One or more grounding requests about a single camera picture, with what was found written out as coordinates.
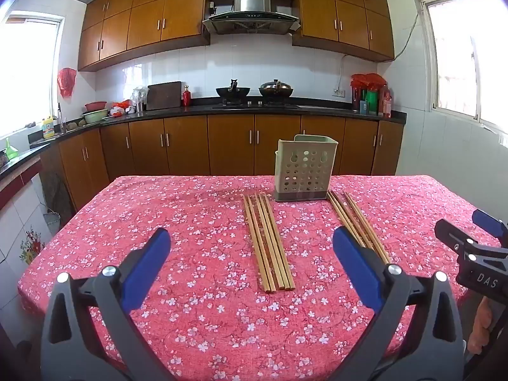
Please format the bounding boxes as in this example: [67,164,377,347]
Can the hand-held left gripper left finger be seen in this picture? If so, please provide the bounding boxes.
[40,227,177,381]

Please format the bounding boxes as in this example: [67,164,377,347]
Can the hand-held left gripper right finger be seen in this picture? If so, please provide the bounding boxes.
[332,226,466,381]

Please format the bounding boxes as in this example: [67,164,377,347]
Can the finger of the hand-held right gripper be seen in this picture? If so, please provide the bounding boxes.
[472,209,508,243]
[434,219,479,257]

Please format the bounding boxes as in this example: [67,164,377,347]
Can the wooden chopstick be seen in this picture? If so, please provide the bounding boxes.
[253,193,279,290]
[331,190,370,250]
[247,193,274,293]
[257,192,285,290]
[343,191,385,263]
[261,192,291,290]

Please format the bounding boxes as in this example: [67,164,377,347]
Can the beige perforated utensil holder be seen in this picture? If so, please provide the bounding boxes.
[274,135,339,202]

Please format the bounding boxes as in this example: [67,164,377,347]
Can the person's right hand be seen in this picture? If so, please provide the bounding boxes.
[468,299,495,355]

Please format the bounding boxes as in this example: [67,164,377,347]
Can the red floral tablecloth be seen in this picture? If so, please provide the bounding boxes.
[18,174,504,381]

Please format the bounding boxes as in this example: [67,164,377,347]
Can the wooden base cabinets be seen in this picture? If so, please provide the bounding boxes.
[40,113,404,212]

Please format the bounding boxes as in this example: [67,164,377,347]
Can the red sauce bottle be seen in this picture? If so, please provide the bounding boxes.
[379,87,393,119]

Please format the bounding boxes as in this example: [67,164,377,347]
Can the green basin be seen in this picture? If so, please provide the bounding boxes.
[82,109,110,124]

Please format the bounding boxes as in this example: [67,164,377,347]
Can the red and white plastic bag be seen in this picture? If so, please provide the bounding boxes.
[110,100,136,118]

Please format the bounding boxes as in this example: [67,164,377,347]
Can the black kitchen countertop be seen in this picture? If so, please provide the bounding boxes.
[0,97,408,176]

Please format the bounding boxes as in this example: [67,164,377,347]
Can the white framed window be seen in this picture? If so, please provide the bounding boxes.
[414,0,508,144]
[0,14,65,140]

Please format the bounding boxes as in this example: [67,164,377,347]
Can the dark wooden cutting board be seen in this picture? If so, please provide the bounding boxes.
[147,81,182,111]

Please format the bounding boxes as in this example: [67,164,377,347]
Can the crumpled red plastic bag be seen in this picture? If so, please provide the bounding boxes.
[350,73,388,92]

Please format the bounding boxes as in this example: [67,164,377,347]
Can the green funnel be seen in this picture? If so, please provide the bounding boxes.
[2,138,20,163]

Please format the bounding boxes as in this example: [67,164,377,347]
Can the black gas stove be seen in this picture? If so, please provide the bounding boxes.
[212,101,301,110]

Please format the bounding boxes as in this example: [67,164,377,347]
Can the black wok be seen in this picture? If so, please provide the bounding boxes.
[216,79,251,98]

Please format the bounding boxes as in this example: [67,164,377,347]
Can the black pot with lid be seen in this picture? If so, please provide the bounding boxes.
[259,79,294,98]

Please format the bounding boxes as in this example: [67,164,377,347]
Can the hanging red plastic bag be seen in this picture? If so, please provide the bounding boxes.
[57,67,77,99]

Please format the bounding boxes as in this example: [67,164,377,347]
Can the white wall cable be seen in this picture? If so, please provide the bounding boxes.
[338,11,420,90]

